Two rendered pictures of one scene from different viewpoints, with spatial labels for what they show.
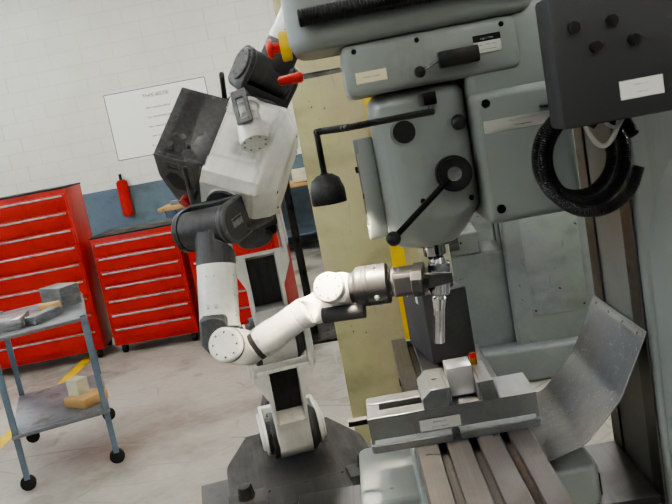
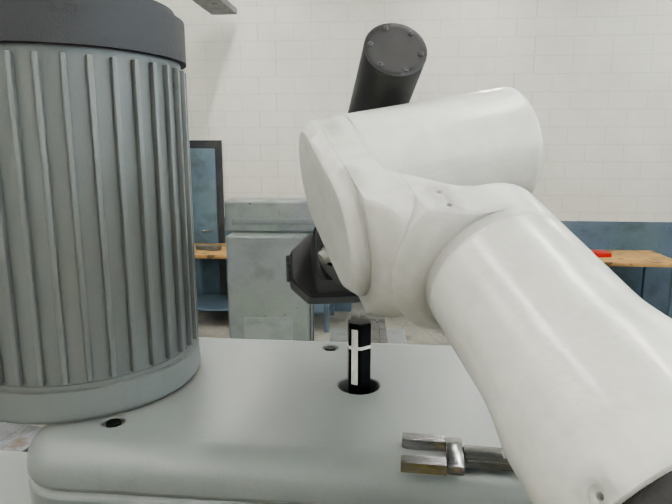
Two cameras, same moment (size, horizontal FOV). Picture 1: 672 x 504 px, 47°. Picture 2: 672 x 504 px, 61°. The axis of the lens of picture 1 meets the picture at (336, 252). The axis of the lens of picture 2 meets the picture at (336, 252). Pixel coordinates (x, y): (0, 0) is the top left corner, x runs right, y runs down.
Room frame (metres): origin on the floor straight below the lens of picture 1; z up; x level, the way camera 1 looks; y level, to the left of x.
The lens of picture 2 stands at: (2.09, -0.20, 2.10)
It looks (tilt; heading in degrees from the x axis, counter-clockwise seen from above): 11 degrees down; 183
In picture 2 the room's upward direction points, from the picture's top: straight up
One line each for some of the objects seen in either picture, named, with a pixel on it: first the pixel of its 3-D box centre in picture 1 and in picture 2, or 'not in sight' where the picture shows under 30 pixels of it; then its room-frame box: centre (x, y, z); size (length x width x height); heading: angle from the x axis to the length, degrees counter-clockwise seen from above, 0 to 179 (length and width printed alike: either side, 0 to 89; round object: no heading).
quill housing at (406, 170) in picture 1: (422, 166); not in sight; (1.62, -0.21, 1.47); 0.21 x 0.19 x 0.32; 178
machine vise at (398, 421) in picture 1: (448, 401); not in sight; (1.55, -0.17, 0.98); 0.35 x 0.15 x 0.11; 88
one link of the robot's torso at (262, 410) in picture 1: (290, 425); not in sight; (2.34, 0.24, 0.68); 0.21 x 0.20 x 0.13; 9
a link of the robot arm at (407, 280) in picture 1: (397, 282); not in sight; (1.64, -0.12, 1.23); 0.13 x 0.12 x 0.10; 168
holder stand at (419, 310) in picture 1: (435, 313); not in sight; (2.07, -0.24, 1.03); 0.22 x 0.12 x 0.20; 9
